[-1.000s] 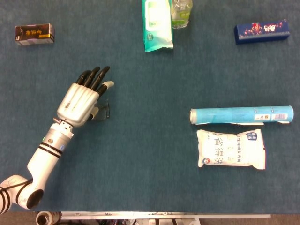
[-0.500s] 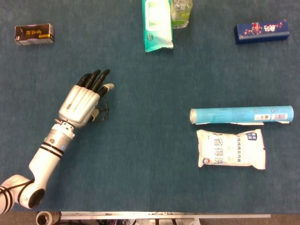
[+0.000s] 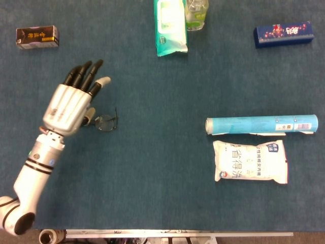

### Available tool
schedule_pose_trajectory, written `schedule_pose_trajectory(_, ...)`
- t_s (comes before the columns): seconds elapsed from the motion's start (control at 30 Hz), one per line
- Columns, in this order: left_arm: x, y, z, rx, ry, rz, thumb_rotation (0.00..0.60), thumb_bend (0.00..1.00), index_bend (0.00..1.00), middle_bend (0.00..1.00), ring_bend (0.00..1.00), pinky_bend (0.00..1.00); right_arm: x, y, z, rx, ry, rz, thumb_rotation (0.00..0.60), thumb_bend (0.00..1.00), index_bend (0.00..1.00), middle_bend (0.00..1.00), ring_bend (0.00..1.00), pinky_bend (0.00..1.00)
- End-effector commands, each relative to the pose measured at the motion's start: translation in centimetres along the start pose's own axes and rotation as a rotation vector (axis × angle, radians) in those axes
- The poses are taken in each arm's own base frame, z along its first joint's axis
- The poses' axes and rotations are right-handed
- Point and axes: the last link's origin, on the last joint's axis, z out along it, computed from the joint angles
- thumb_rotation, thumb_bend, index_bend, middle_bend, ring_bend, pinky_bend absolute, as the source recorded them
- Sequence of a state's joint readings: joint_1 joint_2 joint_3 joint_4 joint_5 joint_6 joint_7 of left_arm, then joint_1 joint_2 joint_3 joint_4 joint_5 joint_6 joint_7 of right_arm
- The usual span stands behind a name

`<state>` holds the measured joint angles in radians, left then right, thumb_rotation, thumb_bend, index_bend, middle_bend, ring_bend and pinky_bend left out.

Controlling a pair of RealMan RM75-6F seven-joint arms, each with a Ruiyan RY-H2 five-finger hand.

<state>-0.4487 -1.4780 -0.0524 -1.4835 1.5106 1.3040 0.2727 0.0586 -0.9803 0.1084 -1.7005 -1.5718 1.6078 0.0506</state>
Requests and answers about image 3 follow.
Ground dark blue long box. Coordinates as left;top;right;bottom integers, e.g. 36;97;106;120
253;20;315;49

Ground white printed plastic bag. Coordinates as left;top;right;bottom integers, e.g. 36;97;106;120
212;139;289;185

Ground green wet wipes pack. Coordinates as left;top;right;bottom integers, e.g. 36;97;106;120
153;0;189;57

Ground clear green-label plastic bottle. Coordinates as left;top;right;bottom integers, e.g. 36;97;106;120
184;0;210;32

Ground black gold-printed small box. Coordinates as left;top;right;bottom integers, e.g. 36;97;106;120
16;25;60;49

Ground silver aluminium rail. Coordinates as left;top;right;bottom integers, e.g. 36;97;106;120
65;229;294;239

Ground thin black eyeglasses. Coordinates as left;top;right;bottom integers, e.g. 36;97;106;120
85;106;119;132

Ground clear tape roll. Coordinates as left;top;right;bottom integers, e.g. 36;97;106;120
39;229;66;244

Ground light blue rolled tube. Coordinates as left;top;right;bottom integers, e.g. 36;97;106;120
205;114;319;136

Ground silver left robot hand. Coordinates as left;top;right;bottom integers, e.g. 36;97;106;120
42;59;112;138

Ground blue felt table cloth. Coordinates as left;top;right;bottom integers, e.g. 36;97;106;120
0;0;325;232

